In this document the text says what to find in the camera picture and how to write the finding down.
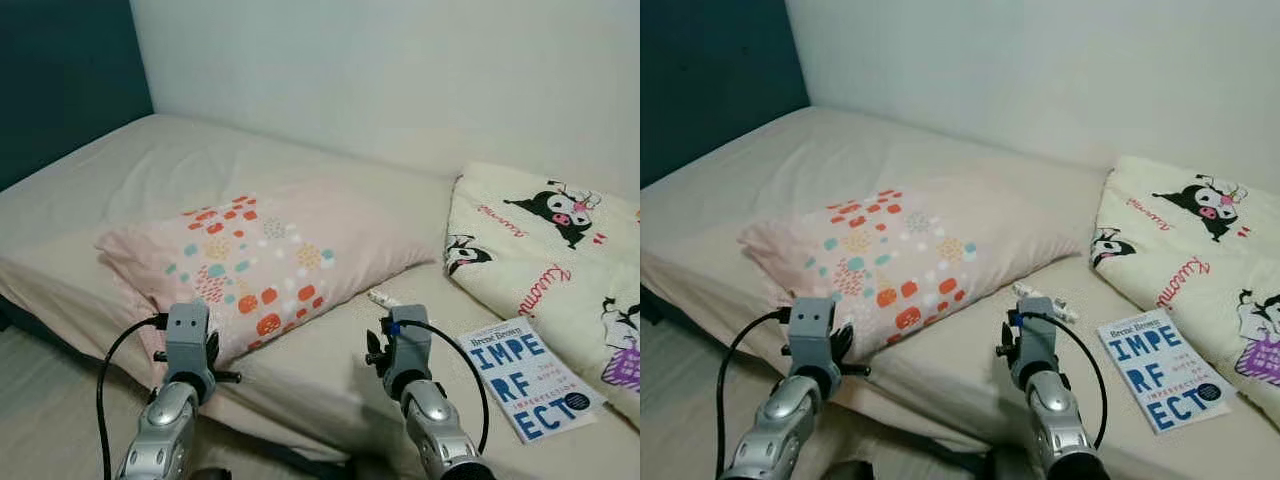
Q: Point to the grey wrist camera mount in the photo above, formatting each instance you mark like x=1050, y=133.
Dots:
x=1035, y=345
x=410, y=350
x=187, y=340
x=812, y=335

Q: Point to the pink spotted pillow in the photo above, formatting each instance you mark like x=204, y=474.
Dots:
x=920, y=240
x=280, y=250

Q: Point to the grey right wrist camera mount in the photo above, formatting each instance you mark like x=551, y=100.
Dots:
x=1035, y=345
x=410, y=350

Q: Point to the white book with blue letters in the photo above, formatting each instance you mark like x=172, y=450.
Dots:
x=1165, y=370
x=530, y=380

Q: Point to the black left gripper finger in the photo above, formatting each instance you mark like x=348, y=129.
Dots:
x=210, y=350
x=218, y=352
x=837, y=345
x=846, y=345

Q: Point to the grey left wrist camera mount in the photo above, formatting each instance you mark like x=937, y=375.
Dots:
x=187, y=340
x=812, y=335

